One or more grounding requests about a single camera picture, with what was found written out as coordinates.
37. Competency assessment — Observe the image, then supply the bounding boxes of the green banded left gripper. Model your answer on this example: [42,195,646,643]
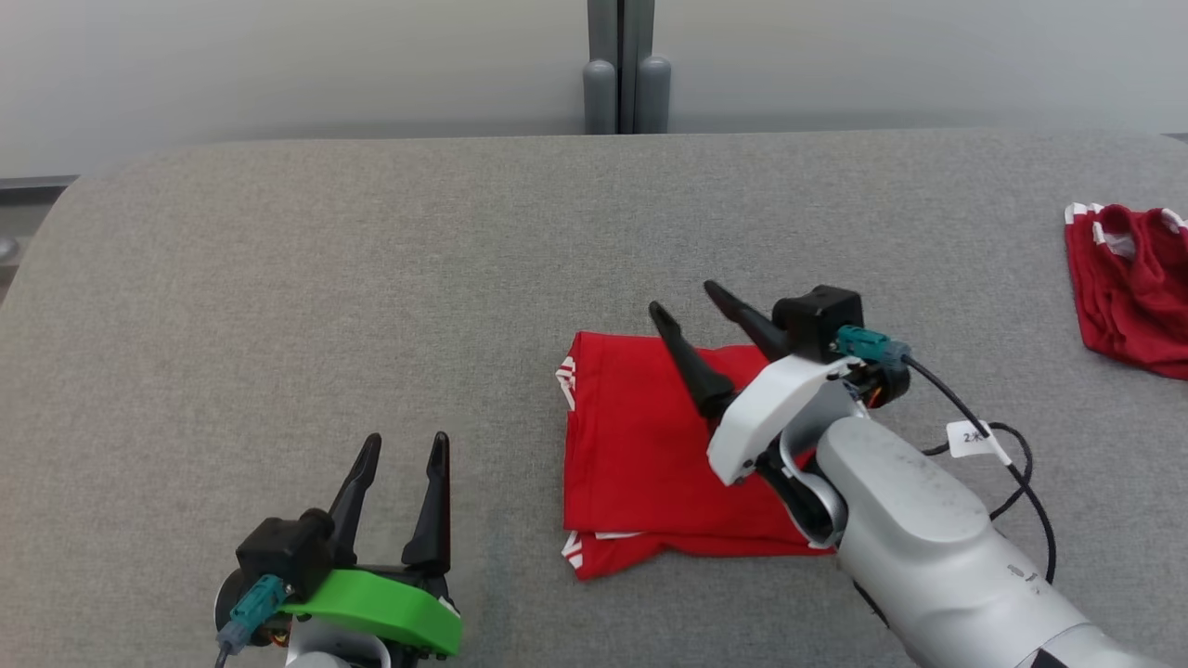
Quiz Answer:
[278,431,463,660]

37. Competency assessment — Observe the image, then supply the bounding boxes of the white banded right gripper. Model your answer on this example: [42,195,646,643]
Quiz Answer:
[648,280,912,488]

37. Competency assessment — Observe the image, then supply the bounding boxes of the red numbered jersey shirt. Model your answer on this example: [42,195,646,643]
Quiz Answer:
[555,329,836,582]

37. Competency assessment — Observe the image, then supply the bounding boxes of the red shorts white stripe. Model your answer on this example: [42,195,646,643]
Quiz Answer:
[1065,202,1188,381]

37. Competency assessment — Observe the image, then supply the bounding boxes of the grey round-topped cylinder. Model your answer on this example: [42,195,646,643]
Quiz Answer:
[636,56,672,135]
[583,58,618,136]

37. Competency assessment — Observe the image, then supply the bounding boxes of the teal right camera plug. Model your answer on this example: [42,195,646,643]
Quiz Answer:
[835,325,912,368]

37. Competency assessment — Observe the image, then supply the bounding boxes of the teal camera plug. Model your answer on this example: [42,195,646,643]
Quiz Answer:
[218,575,289,650]
[835,325,912,368]

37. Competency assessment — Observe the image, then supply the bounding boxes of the teal left camera plug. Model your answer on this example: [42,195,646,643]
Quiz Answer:
[218,575,289,650]

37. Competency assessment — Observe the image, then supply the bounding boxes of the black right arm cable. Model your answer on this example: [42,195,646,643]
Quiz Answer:
[905,357,1059,585]

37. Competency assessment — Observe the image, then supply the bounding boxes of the white cable label tag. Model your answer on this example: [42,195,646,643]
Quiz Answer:
[947,419,1013,465]

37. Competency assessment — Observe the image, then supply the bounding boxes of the grey door frame post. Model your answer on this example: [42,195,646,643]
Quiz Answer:
[588,0,656,135]

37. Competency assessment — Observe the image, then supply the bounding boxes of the grey wall base rail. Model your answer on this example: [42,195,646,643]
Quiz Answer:
[0,174,80,194]

